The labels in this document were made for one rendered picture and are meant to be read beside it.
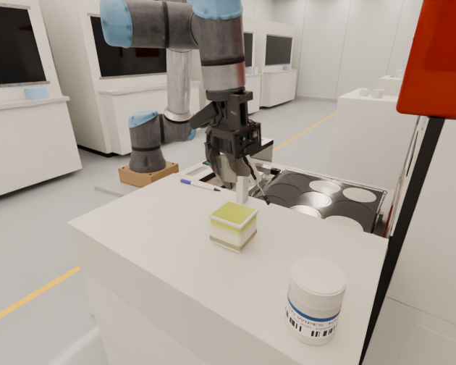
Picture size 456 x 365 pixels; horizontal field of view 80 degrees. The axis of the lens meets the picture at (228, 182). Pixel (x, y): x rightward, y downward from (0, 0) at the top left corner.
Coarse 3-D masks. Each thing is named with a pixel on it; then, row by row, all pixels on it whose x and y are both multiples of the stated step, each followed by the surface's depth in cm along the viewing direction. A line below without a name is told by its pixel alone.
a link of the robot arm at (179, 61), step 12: (156, 0) 76; (168, 0) 76; (180, 0) 77; (192, 0) 78; (168, 60) 91; (180, 60) 89; (168, 72) 94; (180, 72) 92; (168, 84) 97; (180, 84) 96; (168, 96) 101; (180, 96) 99; (168, 108) 105; (180, 108) 103; (168, 120) 106; (180, 120) 105; (168, 132) 108; (180, 132) 109; (192, 132) 111
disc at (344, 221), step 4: (332, 216) 78; (336, 216) 78; (340, 216) 78; (328, 220) 76; (332, 220) 76; (336, 220) 76; (340, 220) 76; (344, 220) 76; (348, 220) 76; (352, 220) 76; (340, 224) 74; (344, 224) 74; (348, 224) 74; (352, 224) 74; (356, 224) 74; (356, 228) 72; (360, 228) 72
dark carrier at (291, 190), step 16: (288, 176) 103; (304, 176) 103; (272, 192) 91; (288, 192) 91; (304, 192) 91; (320, 192) 91; (288, 208) 82; (304, 208) 82; (320, 208) 82; (336, 208) 82; (352, 208) 82; (368, 208) 82; (368, 224) 74
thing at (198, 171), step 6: (258, 138) 127; (264, 138) 127; (192, 168) 94; (198, 168) 94; (204, 168) 95; (210, 168) 94; (180, 174) 89; (186, 174) 90; (192, 174) 90; (198, 174) 89; (204, 174) 89
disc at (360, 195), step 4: (348, 188) 93; (352, 188) 93; (356, 188) 93; (344, 192) 91; (348, 192) 91; (352, 192) 91; (356, 192) 91; (360, 192) 91; (364, 192) 91; (368, 192) 91; (348, 196) 88; (352, 196) 88; (356, 196) 88; (360, 196) 88; (364, 196) 88; (368, 196) 88; (372, 196) 88; (356, 200) 86; (360, 200) 86; (364, 200) 86; (368, 200) 86; (372, 200) 86
